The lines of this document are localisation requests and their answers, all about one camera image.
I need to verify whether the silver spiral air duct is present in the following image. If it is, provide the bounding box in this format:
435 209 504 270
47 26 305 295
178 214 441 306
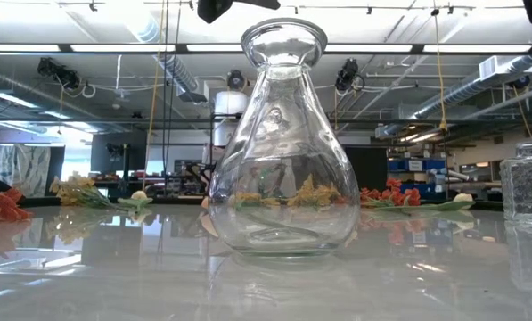
374 53 532 140
134 12 201 95

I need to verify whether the orange tulips bunch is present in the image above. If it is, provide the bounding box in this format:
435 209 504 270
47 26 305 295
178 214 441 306
0 186 34 223

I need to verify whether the long LED light bar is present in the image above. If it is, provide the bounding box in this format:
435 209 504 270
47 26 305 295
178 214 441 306
0 42 532 56

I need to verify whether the dark wall panel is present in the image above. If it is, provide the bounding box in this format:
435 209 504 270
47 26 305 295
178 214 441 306
90 130 150 174

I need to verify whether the small textured glass vase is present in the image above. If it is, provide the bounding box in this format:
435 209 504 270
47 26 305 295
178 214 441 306
499 141 532 224

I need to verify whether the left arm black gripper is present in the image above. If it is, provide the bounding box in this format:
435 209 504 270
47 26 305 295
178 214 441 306
197 0 282 25

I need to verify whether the black ceiling cord reel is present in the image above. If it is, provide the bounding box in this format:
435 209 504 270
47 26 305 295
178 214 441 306
509 74 532 90
226 69 250 92
334 57 361 94
37 56 82 91

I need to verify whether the large round glass vase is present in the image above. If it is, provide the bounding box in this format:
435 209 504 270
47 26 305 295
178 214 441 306
207 17 362 259

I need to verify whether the patterned white curtain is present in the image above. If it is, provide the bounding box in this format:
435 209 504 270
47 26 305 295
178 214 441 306
0 144 53 200

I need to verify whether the black aluminium table frame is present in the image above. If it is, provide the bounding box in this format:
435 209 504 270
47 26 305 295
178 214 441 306
18 195 523 213

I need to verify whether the red artificial flower bunch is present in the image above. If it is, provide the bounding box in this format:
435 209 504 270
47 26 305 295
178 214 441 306
358 177 423 209

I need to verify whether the black cabinet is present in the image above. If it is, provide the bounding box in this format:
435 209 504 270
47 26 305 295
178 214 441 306
343 145 389 202

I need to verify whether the white cylindrical tank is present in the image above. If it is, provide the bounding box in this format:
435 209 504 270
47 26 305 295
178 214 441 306
213 90 250 148

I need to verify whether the blue storage bin shelf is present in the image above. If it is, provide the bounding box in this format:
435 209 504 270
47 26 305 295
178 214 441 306
386 156 448 201

